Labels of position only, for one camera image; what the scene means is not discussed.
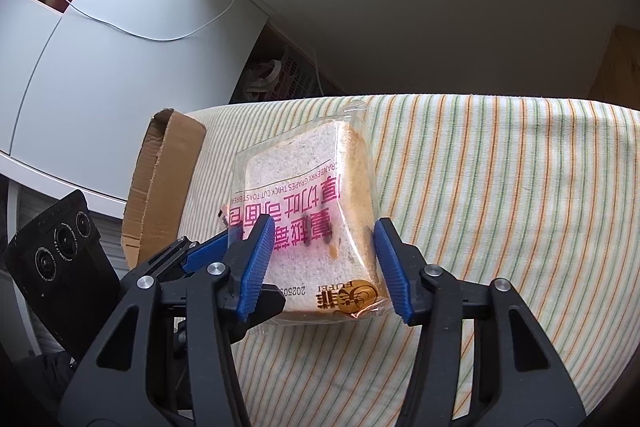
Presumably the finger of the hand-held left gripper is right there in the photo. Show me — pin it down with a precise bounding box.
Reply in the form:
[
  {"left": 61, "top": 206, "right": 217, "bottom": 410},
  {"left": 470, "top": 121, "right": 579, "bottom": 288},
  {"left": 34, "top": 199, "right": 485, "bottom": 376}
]
[{"left": 180, "top": 227, "right": 244, "bottom": 277}]

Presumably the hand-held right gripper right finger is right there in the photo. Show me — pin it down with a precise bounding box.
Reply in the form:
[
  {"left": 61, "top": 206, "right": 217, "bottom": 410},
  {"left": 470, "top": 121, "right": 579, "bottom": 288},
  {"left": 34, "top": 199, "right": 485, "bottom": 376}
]
[{"left": 372, "top": 217, "right": 587, "bottom": 427}]

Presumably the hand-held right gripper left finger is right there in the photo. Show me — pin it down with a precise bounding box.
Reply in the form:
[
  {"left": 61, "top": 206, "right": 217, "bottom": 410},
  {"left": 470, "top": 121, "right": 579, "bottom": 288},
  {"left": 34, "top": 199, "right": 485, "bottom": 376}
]
[{"left": 59, "top": 214, "right": 287, "bottom": 427}]

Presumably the cardboard box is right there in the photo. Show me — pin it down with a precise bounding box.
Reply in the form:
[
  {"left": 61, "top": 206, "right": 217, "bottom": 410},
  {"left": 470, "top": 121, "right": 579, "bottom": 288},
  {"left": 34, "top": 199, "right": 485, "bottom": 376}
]
[{"left": 121, "top": 107, "right": 208, "bottom": 269}]

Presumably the bagged sliced bread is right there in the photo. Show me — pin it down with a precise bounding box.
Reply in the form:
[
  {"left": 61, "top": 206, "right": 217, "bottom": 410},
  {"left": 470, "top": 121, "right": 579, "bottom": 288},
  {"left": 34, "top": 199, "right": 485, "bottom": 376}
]
[{"left": 227, "top": 99, "right": 392, "bottom": 336}]

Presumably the person's left forearm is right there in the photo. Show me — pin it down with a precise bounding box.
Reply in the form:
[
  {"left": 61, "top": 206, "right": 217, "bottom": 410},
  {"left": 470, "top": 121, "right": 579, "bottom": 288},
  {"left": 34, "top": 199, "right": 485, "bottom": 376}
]
[{"left": 10, "top": 347, "right": 83, "bottom": 427}]

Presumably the striped cloth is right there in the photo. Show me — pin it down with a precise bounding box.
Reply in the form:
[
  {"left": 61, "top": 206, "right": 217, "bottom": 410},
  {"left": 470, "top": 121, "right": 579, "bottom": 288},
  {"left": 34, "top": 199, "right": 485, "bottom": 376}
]
[{"left": 184, "top": 94, "right": 640, "bottom": 427}]

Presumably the white cabinet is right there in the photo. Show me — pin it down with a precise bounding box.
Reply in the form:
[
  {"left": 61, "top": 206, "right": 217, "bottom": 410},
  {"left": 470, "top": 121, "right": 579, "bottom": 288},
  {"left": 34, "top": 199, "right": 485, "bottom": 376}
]
[{"left": 0, "top": 0, "right": 271, "bottom": 214}]

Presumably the pink plastic basket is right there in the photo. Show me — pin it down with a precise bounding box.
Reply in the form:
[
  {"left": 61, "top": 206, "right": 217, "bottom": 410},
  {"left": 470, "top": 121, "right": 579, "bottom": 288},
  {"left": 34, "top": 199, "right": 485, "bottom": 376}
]
[{"left": 230, "top": 46, "right": 347, "bottom": 106}]

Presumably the brown carton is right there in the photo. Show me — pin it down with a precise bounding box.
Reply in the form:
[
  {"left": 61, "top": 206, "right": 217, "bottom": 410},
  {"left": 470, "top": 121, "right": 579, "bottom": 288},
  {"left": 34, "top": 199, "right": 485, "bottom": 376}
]
[{"left": 587, "top": 24, "right": 640, "bottom": 114}]

